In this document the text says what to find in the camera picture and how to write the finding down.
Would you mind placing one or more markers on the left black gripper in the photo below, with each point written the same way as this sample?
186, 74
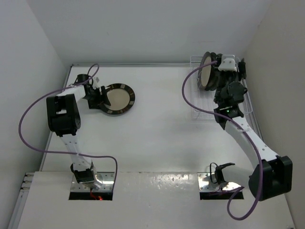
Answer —
102, 98

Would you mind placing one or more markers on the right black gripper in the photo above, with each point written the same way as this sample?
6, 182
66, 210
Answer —
241, 74

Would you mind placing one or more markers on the brown striped rim plate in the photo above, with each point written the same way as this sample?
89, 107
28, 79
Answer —
121, 97

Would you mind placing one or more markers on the dark rim plate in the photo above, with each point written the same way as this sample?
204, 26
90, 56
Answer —
214, 73
204, 73

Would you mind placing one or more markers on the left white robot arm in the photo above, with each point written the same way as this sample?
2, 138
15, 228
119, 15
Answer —
64, 120

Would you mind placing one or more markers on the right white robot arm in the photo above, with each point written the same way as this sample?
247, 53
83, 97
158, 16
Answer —
272, 174

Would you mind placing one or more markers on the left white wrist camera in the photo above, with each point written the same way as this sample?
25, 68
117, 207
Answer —
95, 83

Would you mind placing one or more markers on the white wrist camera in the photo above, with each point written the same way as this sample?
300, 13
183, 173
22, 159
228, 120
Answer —
95, 83
228, 63

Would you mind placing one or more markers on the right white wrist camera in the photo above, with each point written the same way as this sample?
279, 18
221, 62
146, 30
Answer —
228, 63

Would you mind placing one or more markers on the white wire dish rack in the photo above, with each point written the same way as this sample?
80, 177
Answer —
202, 109

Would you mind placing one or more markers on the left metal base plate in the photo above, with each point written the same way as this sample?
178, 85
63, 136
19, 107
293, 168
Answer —
103, 184

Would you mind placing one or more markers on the metal base plate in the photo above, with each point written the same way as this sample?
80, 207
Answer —
207, 183
103, 184

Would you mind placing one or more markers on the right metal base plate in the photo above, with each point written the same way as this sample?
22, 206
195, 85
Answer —
207, 183

